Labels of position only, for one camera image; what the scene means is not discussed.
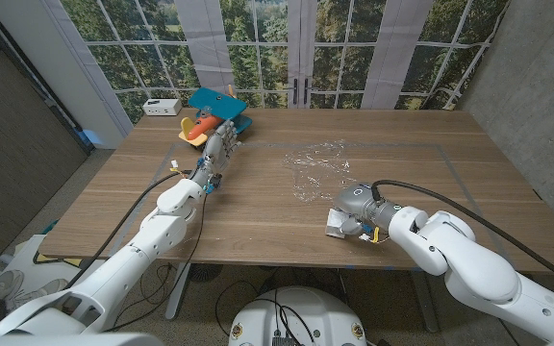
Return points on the clear plastic wrap sheet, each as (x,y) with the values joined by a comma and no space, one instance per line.
(318,168)

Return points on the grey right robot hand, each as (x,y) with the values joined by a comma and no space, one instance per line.
(361,199)

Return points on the white power strip box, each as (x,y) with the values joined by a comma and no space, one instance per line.
(161,106)

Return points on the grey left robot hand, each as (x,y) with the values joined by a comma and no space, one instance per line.
(217,154)

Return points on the small white embossed box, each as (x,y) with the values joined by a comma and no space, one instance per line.
(334,225)

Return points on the printed window forest backdrop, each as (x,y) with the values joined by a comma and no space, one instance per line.
(258,48)

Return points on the white floor sheet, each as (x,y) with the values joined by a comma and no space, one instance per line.
(32,259)

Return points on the grey sneaker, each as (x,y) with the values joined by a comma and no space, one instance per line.
(41,290)
(7,281)

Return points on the grey metal table leg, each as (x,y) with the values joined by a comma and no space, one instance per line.
(178,293)
(425,303)

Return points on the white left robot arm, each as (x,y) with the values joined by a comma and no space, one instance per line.
(157,235)

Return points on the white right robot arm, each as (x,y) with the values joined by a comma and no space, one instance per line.
(474,269)

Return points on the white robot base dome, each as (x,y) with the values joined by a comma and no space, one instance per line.
(301,317)

